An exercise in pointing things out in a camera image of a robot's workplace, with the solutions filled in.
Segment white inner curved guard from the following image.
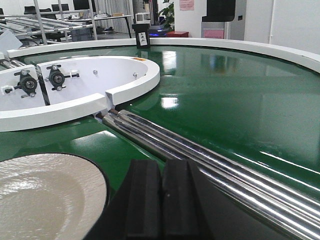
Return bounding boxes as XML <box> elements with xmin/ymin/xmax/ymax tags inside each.
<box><xmin>0</xmin><ymin>56</ymin><xmax>160</xmax><ymax>132</ymax></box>

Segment grey kiosk machine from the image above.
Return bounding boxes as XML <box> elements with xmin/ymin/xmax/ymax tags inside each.
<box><xmin>201</xmin><ymin>0</ymin><xmax>247</xmax><ymax>41</ymax></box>

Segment pink wall notice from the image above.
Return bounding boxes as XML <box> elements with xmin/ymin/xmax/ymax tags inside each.
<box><xmin>179</xmin><ymin>0</ymin><xmax>195</xmax><ymax>11</ymax></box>

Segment metal roller rack frame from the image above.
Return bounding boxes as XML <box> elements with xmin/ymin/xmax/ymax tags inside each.
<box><xmin>0</xmin><ymin>0</ymin><xmax>98</xmax><ymax>45</ymax></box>

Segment black box with label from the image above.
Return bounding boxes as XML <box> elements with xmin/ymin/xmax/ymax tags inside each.
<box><xmin>132</xmin><ymin>23</ymin><xmax>151</xmax><ymax>49</ymax></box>

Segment white outer conveyor rim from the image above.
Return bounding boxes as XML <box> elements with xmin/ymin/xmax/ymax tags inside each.
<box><xmin>5</xmin><ymin>37</ymin><xmax>320</xmax><ymax>73</ymax></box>

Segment red box on floor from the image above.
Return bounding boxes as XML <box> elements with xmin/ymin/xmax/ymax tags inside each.
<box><xmin>166</xmin><ymin>31</ymin><xmax>189</xmax><ymax>38</ymax></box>

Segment black bearing mount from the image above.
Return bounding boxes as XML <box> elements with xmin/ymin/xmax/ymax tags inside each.
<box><xmin>4</xmin><ymin>70</ymin><xmax>38</xmax><ymax>98</ymax></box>
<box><xmin>46</xmin><ymin>64</ymin><xmax>80</xmax><ymax>91</ymax></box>

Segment chrome conveyor rollers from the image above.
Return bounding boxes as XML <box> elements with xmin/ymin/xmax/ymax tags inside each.
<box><xmin>102</xmin><ymin>109</ymin><xmax>320</xmax><ymax>240</ymax></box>

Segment green potted plant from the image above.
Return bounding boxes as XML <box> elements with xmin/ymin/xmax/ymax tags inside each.
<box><xmin>159</xmin><ymin>0</ymin><xmax>175</xmax><ymax>31</ymax></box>

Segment black bearing mount right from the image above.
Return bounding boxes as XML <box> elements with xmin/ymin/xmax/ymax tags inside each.
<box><xmin>46</xmin><ymin>64</ymin><xmax>80</xmax><ymax>91</ymax></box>

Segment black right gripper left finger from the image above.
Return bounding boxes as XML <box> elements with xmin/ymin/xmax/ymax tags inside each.
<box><xmin>125</xmin><ymin>159</ymin><xmax>161</xmax><ymax>240</ymax></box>

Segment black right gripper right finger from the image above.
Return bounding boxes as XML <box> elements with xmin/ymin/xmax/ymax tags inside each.
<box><xmin>162</xmin><ymin>159</ymin><xmax>210</xmax><ymax>240</ymax></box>

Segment white office table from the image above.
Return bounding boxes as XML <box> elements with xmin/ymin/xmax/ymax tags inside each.
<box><xmin>59</xmin><ymin>14</ymin><xmax>134</xmax><ymax>39</ymax></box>

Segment black bearing mount left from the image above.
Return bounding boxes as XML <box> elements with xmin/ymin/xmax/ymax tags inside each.
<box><xmin>4</xmin><ymin>70</ymin><xmax>38</xmax><ymax>98</ymax></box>

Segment beige plate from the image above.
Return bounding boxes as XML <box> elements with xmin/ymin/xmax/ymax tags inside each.
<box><xmin>0</xmin><ymin>153</ymin><xmax>110</xmax><ymax>240</ymax></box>

